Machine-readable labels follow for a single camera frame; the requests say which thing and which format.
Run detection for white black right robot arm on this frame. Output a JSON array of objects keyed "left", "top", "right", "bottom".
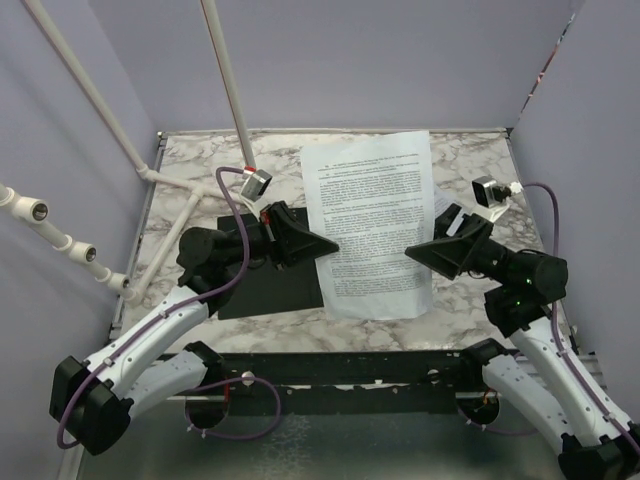
[{"left": 405, "top": 204, "right": 639, "bottom": 479}]

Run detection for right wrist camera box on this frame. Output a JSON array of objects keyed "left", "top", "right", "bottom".
[{"left": 471, "top": 176, "right": 523, "bottom": 223}]

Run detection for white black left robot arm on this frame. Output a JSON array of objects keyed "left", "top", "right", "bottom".
[{"left": 49, "top": 201, "right": 339, "bottom": 455}]

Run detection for white folder black inside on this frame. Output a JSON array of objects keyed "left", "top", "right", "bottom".
[{"left": 209, "top": 207, "right": 322, "bottom": 320}]

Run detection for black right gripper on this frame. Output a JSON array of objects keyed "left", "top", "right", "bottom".
[{"left": 393, "top": 203, "right": 516, "bottom": 287}]

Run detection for printed paper sheet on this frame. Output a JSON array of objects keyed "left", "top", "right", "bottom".
[{"left": 300, "top": 131, "right": 435, "bottom": 321}]

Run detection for white pipe frame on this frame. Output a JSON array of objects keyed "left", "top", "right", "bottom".
[{"left": 0, "top": 0, "right": 269, "bottom": 304}]

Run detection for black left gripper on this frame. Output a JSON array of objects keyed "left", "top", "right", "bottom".
[{"left": 222, "top": 201, "right": 340, "bottom": 270}]

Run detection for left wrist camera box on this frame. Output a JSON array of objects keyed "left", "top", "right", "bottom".
[{"left": 240, "top": 167, "right": 272, "bottom": 202}]

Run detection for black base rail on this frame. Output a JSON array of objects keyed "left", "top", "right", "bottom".
[{"left": 162, "top": 349, "right": 521, "bottom": 416}]

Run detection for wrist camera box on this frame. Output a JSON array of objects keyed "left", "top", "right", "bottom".
[
  {"left": 240, "top": 167, "right": 272, "bottom": 202},
  {"left": 471, "top": 176, "right": 523, "bottom": 223}
]

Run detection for aluminium rail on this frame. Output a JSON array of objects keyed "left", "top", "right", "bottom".
[{"left": 54, "top": 349, "right": 609, "bottom": 480}]

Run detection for lower white paper sheets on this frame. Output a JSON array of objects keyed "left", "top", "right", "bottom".
[{"left": 433, "top": 186, "right": 454, "bottom": 218}]

